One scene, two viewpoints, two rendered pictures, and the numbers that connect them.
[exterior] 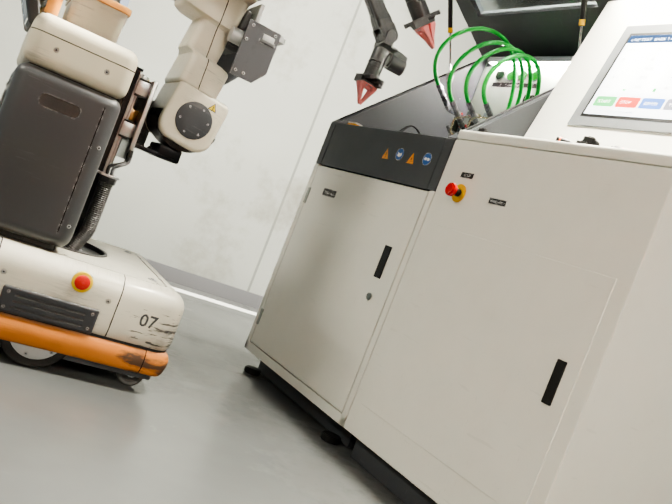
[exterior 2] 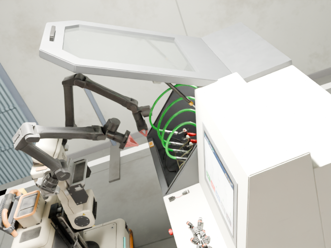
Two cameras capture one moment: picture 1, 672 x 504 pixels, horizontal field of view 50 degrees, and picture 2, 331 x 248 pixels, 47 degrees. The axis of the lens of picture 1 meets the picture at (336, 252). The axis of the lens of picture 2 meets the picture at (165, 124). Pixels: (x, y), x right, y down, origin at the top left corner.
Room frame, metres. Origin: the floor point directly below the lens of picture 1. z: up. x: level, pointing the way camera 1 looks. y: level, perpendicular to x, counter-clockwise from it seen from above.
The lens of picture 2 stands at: (0.78, -1.25, 2.44)
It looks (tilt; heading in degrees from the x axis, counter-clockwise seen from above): 32 degrees down; 34
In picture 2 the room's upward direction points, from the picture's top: 22 degrees counter-clockwise
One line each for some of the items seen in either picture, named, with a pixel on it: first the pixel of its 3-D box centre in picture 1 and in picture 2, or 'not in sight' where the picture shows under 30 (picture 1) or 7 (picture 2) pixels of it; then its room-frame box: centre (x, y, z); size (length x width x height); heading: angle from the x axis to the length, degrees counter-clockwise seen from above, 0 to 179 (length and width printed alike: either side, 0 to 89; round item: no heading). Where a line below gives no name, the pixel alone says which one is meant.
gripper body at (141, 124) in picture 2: (372, 72); (140, 122); (2.53, 0.11, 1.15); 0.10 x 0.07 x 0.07; 33
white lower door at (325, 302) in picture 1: (329, 275); not in sight; (2.35, -0.01, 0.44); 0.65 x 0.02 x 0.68; 33
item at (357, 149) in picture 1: (381, 154); (161, 171); (2.35, -0.02, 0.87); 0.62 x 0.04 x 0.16; 33
